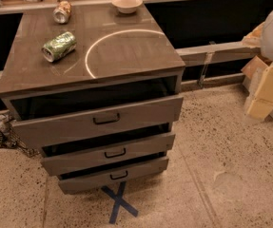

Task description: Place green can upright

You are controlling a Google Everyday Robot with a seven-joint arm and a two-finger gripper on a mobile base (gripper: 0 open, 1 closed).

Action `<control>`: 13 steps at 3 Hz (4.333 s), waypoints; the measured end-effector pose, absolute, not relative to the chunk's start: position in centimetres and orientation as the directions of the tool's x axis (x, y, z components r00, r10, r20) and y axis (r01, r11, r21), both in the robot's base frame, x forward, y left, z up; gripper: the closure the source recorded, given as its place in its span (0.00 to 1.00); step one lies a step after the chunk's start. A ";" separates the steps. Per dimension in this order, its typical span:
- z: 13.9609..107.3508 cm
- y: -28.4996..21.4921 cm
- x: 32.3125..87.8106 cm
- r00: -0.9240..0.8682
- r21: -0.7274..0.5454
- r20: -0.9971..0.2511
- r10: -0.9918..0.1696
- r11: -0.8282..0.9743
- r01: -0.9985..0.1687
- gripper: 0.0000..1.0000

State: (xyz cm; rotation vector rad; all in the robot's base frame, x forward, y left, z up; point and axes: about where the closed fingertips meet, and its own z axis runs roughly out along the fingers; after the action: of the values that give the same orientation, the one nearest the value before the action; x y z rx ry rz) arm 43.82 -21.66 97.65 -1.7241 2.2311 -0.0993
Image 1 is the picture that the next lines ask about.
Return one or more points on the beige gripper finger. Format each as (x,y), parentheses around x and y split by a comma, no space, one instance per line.
(259,104)
(253,38)

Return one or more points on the green soda can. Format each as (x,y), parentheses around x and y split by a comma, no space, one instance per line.
(58,47)

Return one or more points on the orange silver soda can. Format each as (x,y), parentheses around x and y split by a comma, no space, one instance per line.
(62,12)

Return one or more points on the cardboard box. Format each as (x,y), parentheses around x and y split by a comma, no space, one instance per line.
(249,69)

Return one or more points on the middle grey drawer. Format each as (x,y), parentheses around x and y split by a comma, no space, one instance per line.
(98,156)

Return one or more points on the white ceramic bowl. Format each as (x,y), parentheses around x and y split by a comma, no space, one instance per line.
(127,6)

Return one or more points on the grey drawer cabinet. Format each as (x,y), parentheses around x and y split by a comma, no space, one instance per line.
(118,60)

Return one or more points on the blue tape cross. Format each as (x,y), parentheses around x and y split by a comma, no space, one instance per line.
(119,202)

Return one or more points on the top grey drawer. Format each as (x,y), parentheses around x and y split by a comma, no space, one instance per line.
(95,123)

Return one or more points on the metal rail bracket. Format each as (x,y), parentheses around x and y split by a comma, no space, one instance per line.
(207,61)

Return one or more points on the clutter pile with wire basket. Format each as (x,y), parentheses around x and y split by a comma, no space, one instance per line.
(9,139)

